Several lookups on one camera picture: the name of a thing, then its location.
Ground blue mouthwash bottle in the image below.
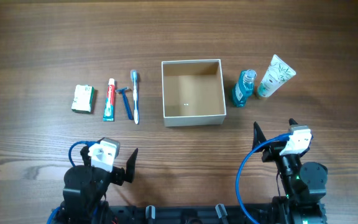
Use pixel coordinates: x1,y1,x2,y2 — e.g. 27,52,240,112
232,70,257,107

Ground white lotion tube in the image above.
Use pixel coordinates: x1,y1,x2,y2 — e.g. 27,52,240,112
257,54,296,98

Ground red white toothpaste tube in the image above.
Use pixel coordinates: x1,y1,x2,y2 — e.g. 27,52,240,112
103,78,115,121

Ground blue disposable razor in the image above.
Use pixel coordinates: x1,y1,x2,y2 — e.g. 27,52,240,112
115,87,134,120

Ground green white soap packet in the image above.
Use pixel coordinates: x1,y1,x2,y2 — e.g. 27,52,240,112
71,85,94,113

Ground blue white toothbrush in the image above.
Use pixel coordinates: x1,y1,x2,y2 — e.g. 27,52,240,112
131,70,139,124

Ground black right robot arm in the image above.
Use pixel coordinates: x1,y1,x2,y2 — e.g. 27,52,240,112
249,118,328,223

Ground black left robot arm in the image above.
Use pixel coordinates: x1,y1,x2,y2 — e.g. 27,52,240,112
47,149,138,224

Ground white cardboard box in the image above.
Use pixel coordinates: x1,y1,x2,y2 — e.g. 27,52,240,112
161,59,226,127

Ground blue right cable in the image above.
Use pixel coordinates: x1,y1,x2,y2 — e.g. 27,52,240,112
235,133,293,224

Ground blue cable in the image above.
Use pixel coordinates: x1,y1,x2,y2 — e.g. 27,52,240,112
235,133,293,224
68,140,99,167

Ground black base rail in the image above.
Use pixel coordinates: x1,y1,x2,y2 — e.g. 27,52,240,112
110,203,286,224

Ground blue left cable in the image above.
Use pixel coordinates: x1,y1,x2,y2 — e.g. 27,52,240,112
68,140,99,167

